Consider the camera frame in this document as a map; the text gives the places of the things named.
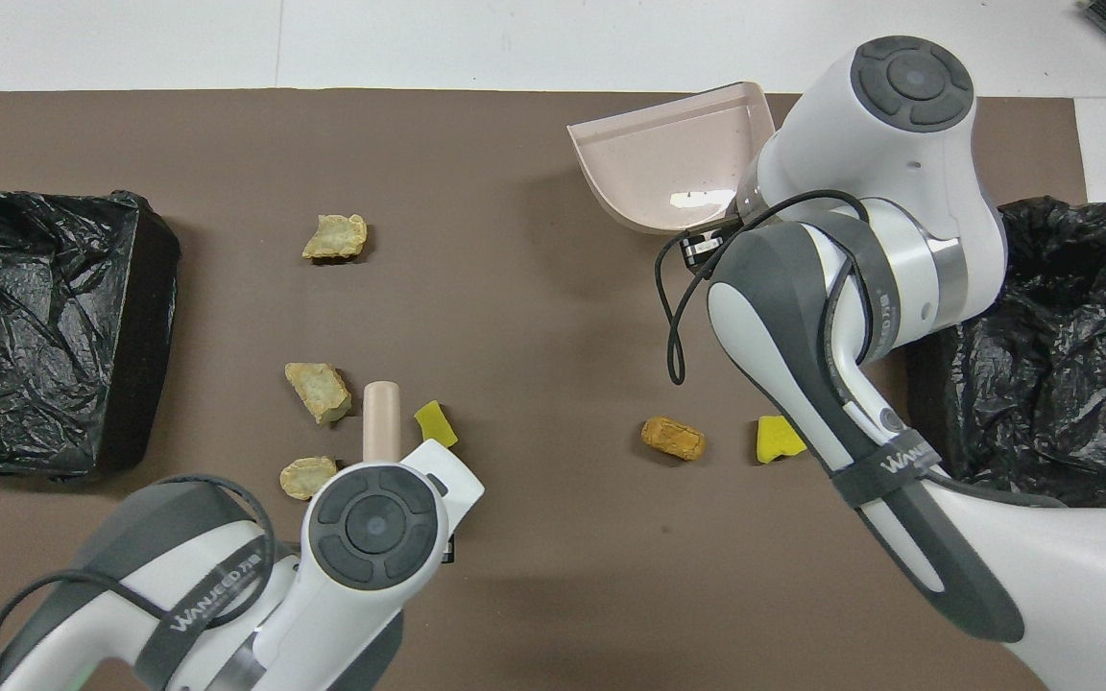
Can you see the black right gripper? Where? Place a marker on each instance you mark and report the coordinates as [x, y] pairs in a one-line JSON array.
[[711, 247]]

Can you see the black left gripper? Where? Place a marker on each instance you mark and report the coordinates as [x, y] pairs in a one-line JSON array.
[[448, 551]]

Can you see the small yellow sponge piece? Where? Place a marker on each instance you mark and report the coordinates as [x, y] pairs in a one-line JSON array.
[[433, 419]]

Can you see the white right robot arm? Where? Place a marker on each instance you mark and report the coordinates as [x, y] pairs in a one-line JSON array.
[[1071, 595]]

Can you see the black bag-lined bin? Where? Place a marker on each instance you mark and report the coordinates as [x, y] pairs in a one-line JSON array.
[[1071, 365], [83, 384]]

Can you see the beige toy pastry piece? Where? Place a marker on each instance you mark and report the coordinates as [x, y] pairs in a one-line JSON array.
[[320, 392], [334, 237], [306, 479]]

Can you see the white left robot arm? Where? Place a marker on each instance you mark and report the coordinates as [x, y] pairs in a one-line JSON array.
[[371, 526]]

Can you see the beige plastic dustpan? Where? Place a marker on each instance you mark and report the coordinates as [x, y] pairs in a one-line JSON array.
[[668, 163]]

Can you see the large yellow sponge piece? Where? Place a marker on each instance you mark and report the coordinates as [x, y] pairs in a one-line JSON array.
[[776, 440]]

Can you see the brown paper table mat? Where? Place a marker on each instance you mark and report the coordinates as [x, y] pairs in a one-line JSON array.
[[534, 317]]

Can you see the brown toy bread loaf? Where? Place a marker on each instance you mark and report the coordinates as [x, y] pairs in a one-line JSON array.
[[673, 439]]

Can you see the beige hand brush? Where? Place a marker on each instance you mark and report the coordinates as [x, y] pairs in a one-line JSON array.
[[382, 417]]

